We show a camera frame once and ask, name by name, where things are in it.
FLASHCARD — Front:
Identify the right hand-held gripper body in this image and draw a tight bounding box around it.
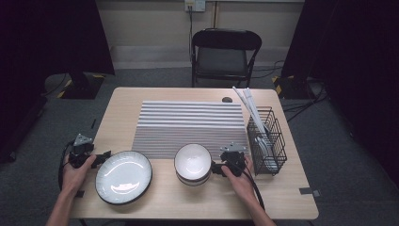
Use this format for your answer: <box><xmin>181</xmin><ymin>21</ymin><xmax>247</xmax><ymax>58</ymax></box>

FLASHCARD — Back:
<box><xmin>218</xmin><ymin>142</ymin><xmax>247</xmax><ymax>179</ymax></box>

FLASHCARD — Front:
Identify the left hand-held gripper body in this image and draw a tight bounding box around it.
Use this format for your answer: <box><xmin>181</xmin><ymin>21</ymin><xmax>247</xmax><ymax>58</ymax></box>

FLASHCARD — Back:
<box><xmin>69</xmin><ymin>133</ymin><xmax>96</xmax><ymax>170</ymax></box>

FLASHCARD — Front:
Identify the white plate with black rim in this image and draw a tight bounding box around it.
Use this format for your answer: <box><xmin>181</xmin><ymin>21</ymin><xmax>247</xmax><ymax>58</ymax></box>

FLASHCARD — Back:
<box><xmin>94</xmin><ymin>150</ymin><xmax>153</xmax><ymax>206</ymax></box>

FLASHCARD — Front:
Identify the black wire basket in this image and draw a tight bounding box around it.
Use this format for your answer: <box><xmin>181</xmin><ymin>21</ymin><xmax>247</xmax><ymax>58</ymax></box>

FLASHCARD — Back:
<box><xmin>246</xmin><ymin>105</ymin><xmax>288</xmax><ymax>177</ymax></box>

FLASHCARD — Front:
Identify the person's left hand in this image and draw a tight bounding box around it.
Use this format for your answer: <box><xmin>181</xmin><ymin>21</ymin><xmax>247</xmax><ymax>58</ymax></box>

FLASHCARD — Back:
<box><xmin>60</xmin><ymin>153</ymin><xmax>98</xmax><ymax>197</ymax></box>

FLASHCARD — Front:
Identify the person's right hand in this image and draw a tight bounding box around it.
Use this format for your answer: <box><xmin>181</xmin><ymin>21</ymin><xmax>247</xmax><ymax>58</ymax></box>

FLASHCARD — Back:
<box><xmin>220</xmin><ymin>155</ymin><xmax>260</xmax><ymax>203</ymax></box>

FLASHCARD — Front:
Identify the white ceramic spoon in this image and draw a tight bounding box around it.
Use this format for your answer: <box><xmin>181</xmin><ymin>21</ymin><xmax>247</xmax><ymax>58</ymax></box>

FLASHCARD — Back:
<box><xmin>255</xmin><ymin>136</ymin><xmax>279</xmax><ymax>172</ymax></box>

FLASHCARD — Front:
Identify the grey white striped placemat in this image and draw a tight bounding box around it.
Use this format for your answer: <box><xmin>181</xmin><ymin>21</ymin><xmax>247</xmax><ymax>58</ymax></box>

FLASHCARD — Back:
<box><xmin>131</xmin><ymin>100</ymin><xmax>250</xmax><ymax>160</ymax></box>

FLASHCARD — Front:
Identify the white chopstick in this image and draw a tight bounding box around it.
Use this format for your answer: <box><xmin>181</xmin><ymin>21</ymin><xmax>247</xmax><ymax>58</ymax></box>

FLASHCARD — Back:
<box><xmin>231</xmin><ymin>86</ymin><xmax>267</xmax><ymax>136</ymax></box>
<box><xmin>247</xmin><ymin>88</ymin><xmax>271</xmax><ymax>134</ymax></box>
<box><xmin>243</xmin><ymin>88</ymin><xmax>269</xmax><ymax>136</ymax></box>

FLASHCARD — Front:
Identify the grey round floor base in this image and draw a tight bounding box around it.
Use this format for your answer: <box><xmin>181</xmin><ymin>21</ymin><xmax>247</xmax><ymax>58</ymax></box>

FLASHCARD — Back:
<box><xmin>43</xmin><ymin>73</ymin><xmax>75</xmax><ymax>97</ymax></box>

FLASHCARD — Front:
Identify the black folding chair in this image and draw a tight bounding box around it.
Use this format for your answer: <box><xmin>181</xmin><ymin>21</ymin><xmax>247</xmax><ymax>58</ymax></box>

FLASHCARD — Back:
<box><xmin>190</xmin><ymin>27</ymin><xmax>263</xmax><ymax>89</ymax></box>

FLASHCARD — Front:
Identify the black curtain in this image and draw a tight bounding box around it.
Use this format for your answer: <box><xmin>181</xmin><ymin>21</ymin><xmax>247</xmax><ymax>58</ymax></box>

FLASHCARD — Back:
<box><xmin>0</xmin><ymin>0</ymin><xmax>116</xmax><ymax>164</ymax></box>
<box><xmin>280</xmin><ymin>0</ymin><xmax>399</xmax><ymax>186</ymax></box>

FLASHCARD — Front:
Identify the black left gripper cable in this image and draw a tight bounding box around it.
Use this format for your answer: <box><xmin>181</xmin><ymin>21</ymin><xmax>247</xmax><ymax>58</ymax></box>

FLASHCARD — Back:
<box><xmin>57</xmin><ymin>140</ymin><xmax>77</xmax><ymax>191</ymax></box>

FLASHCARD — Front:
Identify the black floor cable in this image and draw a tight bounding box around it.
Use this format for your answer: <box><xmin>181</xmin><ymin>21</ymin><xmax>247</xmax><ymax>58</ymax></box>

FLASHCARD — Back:
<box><xmin>251</xmin><ymin>59</ymin><xmax>285</xmax><ymax>80</ymax></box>
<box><xmin>282</xmin><ymin>79</ymin><xmax>329</xmax><ymax>123</ymax></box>

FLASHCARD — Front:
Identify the black wall socket cable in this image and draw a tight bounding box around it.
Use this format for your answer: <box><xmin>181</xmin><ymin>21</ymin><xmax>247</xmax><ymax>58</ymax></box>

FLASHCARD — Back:
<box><xmin>187</xmin><ymin>5</ymin><xmax>195</xmax><ymax>62</ymax></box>

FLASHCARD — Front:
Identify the white wall socket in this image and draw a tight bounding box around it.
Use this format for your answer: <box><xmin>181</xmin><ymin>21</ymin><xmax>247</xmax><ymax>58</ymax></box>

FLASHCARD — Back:
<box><xmin>184</xmin><ymin>0</ymin><xmax>207</xmax><ymax>13</ymax></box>

